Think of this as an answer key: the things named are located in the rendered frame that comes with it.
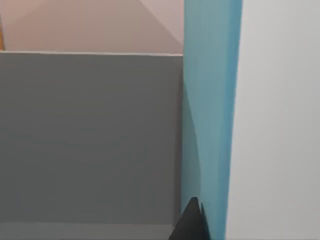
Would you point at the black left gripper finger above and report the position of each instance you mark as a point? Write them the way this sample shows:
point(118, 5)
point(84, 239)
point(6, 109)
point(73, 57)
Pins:
point(192, 220)

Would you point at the wooden cupboard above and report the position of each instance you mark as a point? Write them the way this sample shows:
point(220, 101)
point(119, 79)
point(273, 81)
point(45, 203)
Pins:
point(1, 37)

